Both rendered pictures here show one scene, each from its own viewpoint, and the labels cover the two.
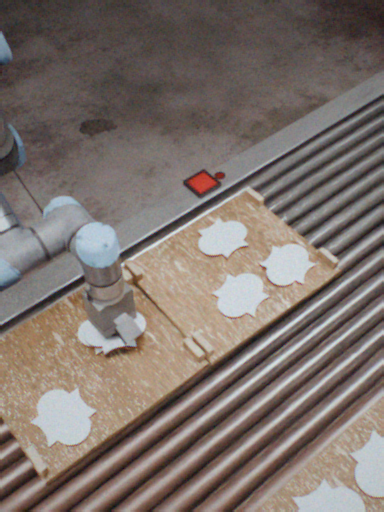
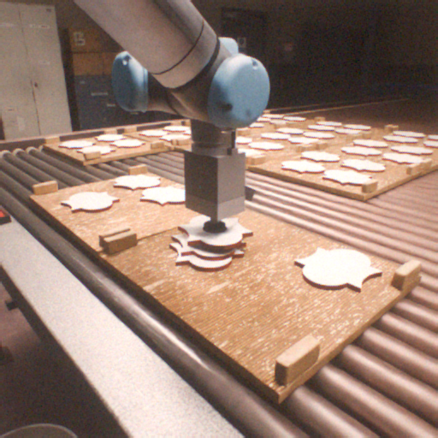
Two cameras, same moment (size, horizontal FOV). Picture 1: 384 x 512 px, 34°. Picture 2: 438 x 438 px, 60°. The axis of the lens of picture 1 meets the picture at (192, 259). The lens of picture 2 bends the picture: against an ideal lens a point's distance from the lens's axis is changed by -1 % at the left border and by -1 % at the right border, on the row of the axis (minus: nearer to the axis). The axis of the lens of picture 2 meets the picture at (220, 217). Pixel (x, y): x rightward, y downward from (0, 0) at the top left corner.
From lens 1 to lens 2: 1.42 m
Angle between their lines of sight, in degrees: 76
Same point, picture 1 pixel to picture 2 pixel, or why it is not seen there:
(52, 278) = (85, 320)
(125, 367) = (255, 240)
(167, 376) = (259, 221)
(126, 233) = (30, 262)
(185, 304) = (171, 216)
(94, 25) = not seen: outside the picture
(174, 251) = (92, 223)
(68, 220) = not seen: hidden behind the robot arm
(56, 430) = (358, 268)
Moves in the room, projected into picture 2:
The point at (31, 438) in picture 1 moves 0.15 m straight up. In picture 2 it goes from (378, 290) to (396, 193)
